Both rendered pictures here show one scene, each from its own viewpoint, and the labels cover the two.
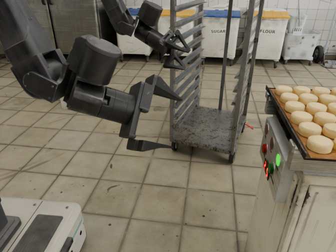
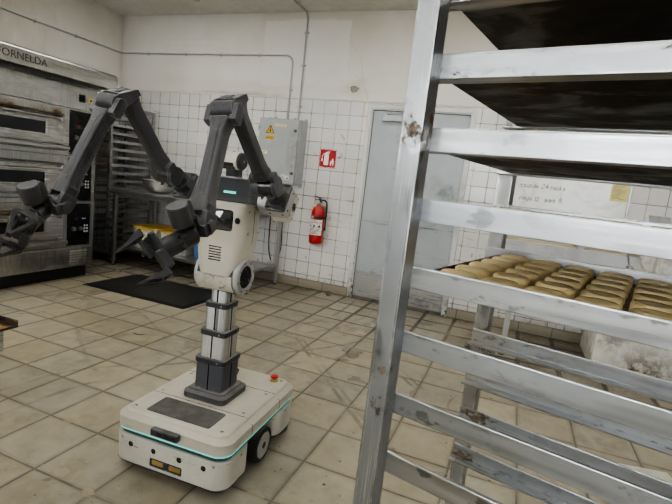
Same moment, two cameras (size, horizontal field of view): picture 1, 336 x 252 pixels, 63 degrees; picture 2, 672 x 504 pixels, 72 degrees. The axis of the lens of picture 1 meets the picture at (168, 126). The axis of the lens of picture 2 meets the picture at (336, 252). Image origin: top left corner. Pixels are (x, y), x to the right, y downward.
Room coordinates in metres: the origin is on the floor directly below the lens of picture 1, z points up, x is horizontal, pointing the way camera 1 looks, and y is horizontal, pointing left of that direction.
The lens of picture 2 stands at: (1.63, -1.06, 1.26)
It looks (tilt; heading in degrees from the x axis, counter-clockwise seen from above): 9 degrees down; 102
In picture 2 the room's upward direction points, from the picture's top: 7 degrees clockwise
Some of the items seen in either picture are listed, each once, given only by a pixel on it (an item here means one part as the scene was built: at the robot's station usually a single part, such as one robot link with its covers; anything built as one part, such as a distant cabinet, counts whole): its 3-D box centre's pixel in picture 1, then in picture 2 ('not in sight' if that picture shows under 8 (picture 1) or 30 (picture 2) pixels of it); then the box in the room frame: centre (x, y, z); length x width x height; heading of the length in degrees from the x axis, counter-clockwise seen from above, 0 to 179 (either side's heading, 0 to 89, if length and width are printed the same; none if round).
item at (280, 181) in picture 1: (275, 155); not in sight; (0.66, -0.32, 0.77); 0.24 x 0.04 x 0.14; 173
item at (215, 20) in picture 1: (218, 36); not in sight; (4.34, -0.78, 0.38); 0.64 x 0.54 x 0.77; 170
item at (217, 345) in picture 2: not in sight; (217, 370); (0.78, 0.77, 0.36); 0.13 x 0.13 x 0.40; 84
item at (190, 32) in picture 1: (192, 31); (635, 432); (2.04, -0.17, 0.87); 0.64 x 0.03 x 0.03; 158
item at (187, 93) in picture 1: (189, 90); not in sight; (2.04, -0.17, 0.42); 0.64 x 0.03 x 0.03; 158
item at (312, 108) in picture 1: (316, 108); not in sight; (0.68, -0.41, 0.91); 0.05 x 0.05 x 0.02
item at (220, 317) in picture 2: not in sight; (219, 344); (0.78, 0.77, 0.49); 0.11 x 0.11 x 0.40; 84
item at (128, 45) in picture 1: (136, 33); not in sight; (4.53, 0.50, 0.38); 0.64 x 0.54 x 0.77; 174
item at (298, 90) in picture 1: (301, 91); not in sight; (0.81, -0.42, 0.91); 0.05 x 0.05 x 0.02
